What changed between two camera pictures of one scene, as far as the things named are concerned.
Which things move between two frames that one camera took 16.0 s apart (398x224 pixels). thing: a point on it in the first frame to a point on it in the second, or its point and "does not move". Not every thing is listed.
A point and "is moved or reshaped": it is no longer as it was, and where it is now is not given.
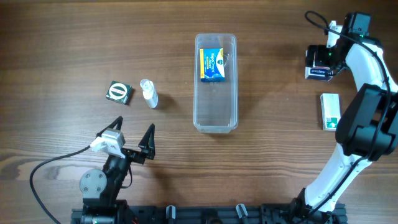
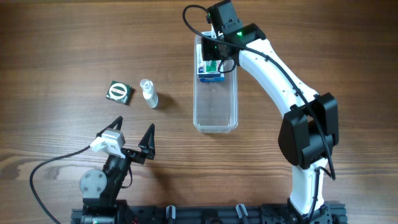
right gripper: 319,60 to 207,53
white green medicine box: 331,111 is moved or reshaped
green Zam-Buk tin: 120,93 does not move
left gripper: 131,154 does not move
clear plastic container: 216,104 does not move
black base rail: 240,214 does not move
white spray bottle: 150,93 does not move
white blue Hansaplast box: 316,73 to 201,63
